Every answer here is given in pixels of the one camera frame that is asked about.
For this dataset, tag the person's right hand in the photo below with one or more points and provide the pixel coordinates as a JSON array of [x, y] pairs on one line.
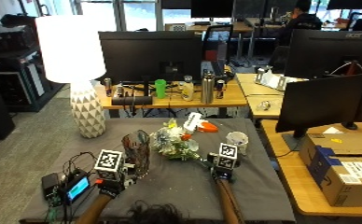
[[223, 173]]

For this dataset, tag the person's left hand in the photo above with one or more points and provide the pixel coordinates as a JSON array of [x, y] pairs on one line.
[[113, 188]]

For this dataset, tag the clear glass vase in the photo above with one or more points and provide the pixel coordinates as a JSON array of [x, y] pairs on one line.
[[137, 149]]

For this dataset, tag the white and blue flower bouquet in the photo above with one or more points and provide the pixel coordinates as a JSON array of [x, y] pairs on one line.
[[173, 141]]

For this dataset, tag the white marker cube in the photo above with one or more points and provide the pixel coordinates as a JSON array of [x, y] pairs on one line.
[[227, 154], [109, 163]]

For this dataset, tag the grey tablecloth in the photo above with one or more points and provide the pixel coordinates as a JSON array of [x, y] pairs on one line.
[[177, 186]]

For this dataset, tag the white and orange spray bottle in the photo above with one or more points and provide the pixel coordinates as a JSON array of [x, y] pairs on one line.
[[194, 122]]

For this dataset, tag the black device with blue screen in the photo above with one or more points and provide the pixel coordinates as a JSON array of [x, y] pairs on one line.
[[79, 188]]

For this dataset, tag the wooden desk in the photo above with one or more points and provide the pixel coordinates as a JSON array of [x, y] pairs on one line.
[[288, 177], [226, 99], [255, 90]]

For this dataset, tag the small black box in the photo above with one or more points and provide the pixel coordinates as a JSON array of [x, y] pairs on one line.
[[51, 185]]

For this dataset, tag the small clear glass object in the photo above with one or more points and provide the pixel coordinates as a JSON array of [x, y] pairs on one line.
[[263, 105]]

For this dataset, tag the dark drink can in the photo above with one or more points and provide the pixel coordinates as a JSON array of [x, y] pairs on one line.
[[221, 89]]

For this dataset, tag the stainless steel bottle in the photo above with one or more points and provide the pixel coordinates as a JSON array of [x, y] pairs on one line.
[[207, 88]]

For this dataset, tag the clear plastic bottle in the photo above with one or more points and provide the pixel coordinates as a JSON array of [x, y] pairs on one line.
[[188, 90]]

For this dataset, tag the long black box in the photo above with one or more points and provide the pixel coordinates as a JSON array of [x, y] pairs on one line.
[[132, 100]]

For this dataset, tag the green plastic cup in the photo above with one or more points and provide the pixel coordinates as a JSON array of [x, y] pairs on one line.
[[161, 88]]

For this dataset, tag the small silver can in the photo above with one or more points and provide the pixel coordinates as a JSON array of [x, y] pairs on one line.
[[120, 91]]

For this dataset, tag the black computer monitor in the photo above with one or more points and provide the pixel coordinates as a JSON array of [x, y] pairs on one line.
[[326, 53], [213, 7], [320, 101], [348, 3], [148, 56]]

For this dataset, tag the large cardboard box with labels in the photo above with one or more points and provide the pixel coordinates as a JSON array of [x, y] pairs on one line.
[[347, 183]]

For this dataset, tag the flat cardboard box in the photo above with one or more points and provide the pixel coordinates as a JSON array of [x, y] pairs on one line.
[[351, 143]]

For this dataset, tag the white lamp with patterned base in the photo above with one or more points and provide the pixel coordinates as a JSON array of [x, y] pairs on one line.
[[72, 49]]

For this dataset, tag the black equipment rack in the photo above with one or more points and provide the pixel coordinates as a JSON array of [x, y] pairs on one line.
[[11, 71]]

